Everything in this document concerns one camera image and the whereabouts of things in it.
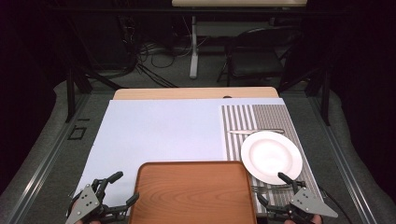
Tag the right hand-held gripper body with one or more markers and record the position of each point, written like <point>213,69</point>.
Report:
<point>311,203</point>

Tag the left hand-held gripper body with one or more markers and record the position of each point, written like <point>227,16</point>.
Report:
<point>81,202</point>

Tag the white round plate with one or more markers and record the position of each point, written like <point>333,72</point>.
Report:
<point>267,155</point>

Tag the brown wooden tray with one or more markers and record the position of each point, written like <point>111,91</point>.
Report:
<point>193,193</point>

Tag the silver table knife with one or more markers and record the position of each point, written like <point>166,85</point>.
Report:
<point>246,132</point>

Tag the person's right hand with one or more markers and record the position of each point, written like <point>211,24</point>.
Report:
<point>303,221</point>

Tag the person's left hand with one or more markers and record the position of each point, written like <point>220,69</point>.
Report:
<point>88,221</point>

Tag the white table board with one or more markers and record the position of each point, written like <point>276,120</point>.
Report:
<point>155,133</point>

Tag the grey striped placemat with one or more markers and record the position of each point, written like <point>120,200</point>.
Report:
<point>267,118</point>

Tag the black metal stand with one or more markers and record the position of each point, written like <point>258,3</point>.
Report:
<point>325,96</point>
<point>71,93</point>

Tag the light wooden table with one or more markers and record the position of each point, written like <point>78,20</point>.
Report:
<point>186,92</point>

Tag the black folding chair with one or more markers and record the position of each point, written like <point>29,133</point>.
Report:
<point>255,62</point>

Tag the white desk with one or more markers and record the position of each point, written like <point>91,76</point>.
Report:
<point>194,56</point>

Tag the metal floor rail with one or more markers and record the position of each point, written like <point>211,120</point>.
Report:
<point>342,168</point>
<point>46,161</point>

